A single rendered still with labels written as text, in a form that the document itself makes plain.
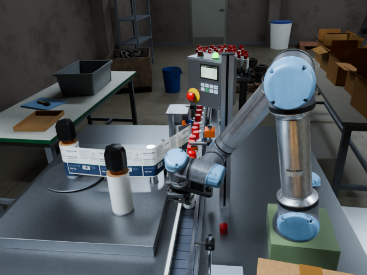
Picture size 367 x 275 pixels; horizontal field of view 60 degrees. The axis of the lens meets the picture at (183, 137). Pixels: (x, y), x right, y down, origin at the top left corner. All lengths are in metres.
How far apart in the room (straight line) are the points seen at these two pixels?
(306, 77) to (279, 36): 8.69
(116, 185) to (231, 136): 0.51
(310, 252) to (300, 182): 0.35
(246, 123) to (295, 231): 0.35
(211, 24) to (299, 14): 2.52
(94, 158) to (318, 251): 1.00
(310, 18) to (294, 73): 9.61
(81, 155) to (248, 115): 0.86
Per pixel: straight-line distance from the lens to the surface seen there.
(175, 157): 0.99
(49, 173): 1.75
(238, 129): 1.02
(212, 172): 0.98
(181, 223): 1.29
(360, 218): 1.53
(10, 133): 2.62
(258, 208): 1.46
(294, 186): 0.94
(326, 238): 1.25
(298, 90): 0.79
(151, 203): 1.40
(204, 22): 10.26
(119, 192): 1.29
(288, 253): 1.21
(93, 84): 3.15
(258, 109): 0.99
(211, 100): 1.23
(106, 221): 1.35
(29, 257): 1.39
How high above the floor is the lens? 1.72
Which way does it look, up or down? 26 degrees down
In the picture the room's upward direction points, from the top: 2 degrees counter-clockwise
